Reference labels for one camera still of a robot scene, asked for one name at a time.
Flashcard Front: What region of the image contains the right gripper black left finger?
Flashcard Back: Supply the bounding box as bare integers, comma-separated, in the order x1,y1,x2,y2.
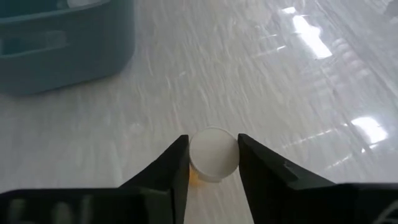
119,134,190,224

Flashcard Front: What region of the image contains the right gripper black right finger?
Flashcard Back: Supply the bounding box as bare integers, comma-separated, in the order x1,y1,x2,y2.
237,133,343,224

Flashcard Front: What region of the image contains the orange pill medicine bottle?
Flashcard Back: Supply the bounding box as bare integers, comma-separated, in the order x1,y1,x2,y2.
188,126,241,188

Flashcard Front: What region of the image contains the teal plastic bin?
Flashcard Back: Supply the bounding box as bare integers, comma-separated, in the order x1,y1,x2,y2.
0,0,136,96

